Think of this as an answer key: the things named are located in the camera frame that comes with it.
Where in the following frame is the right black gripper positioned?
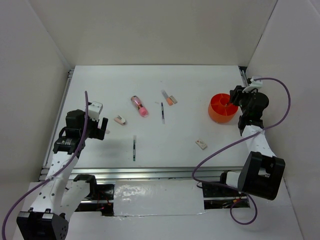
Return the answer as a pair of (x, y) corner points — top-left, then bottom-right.
(229, 85), (257, 116)

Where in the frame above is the green gel pen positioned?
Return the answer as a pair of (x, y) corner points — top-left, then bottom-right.
(132, 135), (137, 162)

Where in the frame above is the pink glue bottle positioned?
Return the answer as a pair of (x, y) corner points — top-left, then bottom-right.
(130, 95), (149, 117)

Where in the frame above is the blue gel pen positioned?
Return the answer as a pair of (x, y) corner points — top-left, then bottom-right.
(160, 102), (166, 124)

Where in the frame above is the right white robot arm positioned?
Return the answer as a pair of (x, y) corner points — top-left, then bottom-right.
(218, 85), (286, 200)

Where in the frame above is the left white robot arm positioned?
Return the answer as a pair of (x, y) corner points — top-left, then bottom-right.
(16, 103), (108, 240)

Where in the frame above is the orange round divided container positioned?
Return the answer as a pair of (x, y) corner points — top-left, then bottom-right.
(208, 93), (238, 124)

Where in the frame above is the pink white mini stapler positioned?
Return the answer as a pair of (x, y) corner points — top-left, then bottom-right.
(113, 115), (127, 126)

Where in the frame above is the small white red box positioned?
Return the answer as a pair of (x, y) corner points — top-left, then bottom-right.
(195, 138), (208, 150)

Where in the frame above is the grey eraser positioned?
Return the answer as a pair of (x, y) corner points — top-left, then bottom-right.
(170, 95), (178, 104)

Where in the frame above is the orange grey correction tape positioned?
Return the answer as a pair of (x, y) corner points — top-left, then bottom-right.
(161, 90), (174, 106)

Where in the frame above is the white cover plate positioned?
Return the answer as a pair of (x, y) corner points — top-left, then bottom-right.
(113, 180), (206, 217)

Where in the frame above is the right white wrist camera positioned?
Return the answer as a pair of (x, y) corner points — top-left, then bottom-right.
(242, 76), (263, 93)

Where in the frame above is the aluminium frame rail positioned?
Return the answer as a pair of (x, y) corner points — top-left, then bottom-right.
(56, 65), (249, 180)

